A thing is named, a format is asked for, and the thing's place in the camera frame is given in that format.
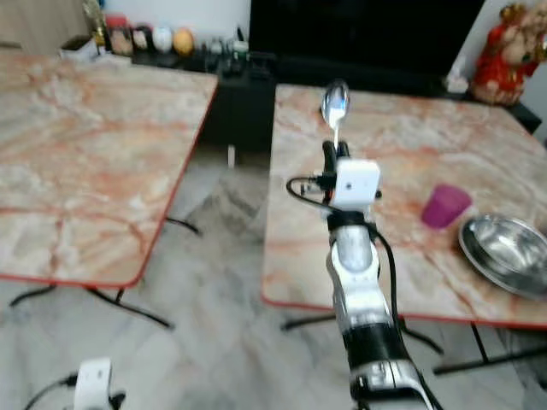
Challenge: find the silver metal spoon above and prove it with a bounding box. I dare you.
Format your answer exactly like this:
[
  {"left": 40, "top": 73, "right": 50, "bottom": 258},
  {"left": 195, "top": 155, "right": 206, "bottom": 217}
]
[{"left": 321, "top": 79, "right": 351, "bottom": 148}]

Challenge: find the marble pattern folding table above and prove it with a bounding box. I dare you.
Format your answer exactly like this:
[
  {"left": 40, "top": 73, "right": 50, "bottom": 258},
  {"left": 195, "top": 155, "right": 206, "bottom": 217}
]
[
  {"left": 260, "top": 81, "right": 547, "bottom": 378},
  {"left": 0, "top": 51, "right": 220, "bottom": 331}
]

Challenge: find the purple plastic cup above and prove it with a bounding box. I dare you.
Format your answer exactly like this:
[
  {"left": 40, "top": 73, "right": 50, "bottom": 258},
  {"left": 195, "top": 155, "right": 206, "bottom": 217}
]
[{"left": 421, "top": 183, "right": 473, "bottom": 230}]

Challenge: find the black television screen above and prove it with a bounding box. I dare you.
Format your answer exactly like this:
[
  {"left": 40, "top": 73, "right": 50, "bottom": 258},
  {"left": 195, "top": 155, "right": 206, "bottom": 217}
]
[{"left": 248, "top": 0, "right": 490, "bottom": 83}]

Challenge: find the orange egg ornament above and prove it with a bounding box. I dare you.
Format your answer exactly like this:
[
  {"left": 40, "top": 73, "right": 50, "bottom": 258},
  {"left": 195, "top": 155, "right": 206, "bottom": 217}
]
[{"left": 173, "top": 27, "right": 196, "bottom": 57}]

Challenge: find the red gold figurine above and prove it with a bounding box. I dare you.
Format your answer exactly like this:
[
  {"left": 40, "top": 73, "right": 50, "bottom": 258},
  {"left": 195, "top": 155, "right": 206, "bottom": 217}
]
[{"left": 468, "top": 2, "right": 531, "bottom": 107}]

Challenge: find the stainless steel bowl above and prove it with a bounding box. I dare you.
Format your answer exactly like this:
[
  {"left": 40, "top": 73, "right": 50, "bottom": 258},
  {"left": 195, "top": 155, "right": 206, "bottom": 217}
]
[{"left": 458, "top": 214, "right": 547, "bottom": 301}]

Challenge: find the white egg ornament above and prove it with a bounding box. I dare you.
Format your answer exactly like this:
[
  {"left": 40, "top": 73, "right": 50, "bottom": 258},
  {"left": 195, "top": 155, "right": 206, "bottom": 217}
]
[{"left": 152, "top": 25, "right": 174, "bottom": 55}]

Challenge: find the small dark jar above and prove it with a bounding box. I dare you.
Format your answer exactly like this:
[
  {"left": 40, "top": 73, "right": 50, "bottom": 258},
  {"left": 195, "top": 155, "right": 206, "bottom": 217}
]
[{"left": 131, "top": 26, "right": 151, "bottom": 55}]

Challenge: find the red lid jar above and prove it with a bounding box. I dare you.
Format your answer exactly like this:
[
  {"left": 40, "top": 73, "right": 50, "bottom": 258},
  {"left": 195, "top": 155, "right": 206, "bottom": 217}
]
[{"left": 103, "top": 15, "right": 132, "bottom": 57}]

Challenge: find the light wooden cabinet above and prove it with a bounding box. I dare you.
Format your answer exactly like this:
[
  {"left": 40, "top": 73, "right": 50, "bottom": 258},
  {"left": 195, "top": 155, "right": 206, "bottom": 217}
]
[{"left": 0, "top": 0, "right": 91, "bottom": 55}]

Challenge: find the small white box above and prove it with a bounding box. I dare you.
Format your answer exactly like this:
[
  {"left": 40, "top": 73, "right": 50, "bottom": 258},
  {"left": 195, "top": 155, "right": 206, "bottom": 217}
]
[{"left": 61, "top": 38, "right": 100, "bottom": 62}]

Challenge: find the gold trophy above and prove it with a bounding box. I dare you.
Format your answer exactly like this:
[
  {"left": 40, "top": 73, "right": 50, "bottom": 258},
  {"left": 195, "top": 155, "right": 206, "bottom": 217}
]
[{"left": 82, "top": 0, "right": 106, "bottom": 50}]

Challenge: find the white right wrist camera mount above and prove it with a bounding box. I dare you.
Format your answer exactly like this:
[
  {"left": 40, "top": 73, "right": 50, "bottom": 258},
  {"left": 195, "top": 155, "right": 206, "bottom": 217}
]
[{"left": 332, "top": 158, "right": 382, "bottom": 211}]

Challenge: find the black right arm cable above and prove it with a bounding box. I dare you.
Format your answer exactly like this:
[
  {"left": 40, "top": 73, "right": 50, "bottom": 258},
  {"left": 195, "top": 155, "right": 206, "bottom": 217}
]
[{"left": 286, "top": 174, "right": 399, "bottom": 338}]

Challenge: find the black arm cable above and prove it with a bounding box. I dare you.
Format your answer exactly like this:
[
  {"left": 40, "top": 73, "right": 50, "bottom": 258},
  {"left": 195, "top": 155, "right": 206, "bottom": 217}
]
[
  {"left": 286, "top": 174, "right": 399, "bottom": 338},
  {"left": 23, "top": 373, "right": 78, "bottom": 410}
]

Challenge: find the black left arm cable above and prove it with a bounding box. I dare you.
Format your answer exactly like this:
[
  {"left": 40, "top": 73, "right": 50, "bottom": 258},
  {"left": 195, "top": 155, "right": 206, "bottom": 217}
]
[{"left": 23, "top": 373, "right": 78, "bottom": 410}]

